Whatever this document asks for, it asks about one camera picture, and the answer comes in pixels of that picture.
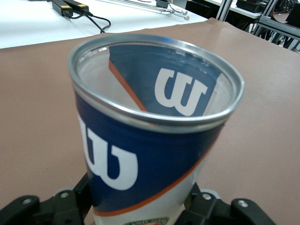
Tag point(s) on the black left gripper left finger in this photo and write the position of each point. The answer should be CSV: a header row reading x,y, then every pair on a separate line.
x,y
47,211

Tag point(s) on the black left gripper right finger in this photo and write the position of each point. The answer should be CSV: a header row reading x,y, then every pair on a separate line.
x,y
211,211

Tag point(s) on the blue white tennis ball can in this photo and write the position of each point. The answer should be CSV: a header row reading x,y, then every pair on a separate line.
x,y
140,152

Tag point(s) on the brown table mat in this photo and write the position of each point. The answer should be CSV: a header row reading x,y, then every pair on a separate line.
x,y
35,105

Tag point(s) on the thin metal rod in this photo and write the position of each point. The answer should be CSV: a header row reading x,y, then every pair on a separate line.
x,y
164,10
173,9

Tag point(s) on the black power adapter yellow label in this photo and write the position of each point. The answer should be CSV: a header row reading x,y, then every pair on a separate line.
x,y
59,6
78,5

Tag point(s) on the aluminium shelf frame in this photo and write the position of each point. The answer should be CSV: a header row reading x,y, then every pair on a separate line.
x,y
276,25

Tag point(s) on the aluminium frame upright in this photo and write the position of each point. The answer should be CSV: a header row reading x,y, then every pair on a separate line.
x,y
223,10

